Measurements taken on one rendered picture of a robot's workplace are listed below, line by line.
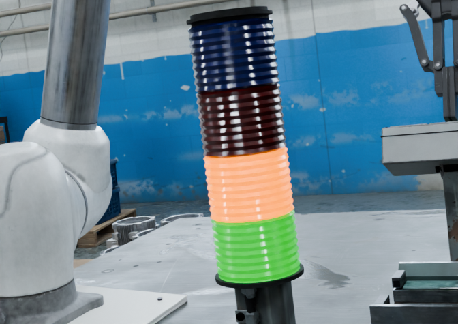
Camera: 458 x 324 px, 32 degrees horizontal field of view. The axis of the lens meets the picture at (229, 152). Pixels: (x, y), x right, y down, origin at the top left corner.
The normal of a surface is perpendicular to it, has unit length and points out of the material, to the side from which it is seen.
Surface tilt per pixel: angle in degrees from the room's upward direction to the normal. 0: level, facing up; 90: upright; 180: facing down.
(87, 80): 103
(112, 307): 4
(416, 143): 67
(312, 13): 90
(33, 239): 92
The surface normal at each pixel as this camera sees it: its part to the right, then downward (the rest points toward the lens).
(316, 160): -0.40, 0.14
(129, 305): -0.06, -0.99
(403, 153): -0.40, -0.25
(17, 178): 0.25, -0.26
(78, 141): 0.45, -0.42
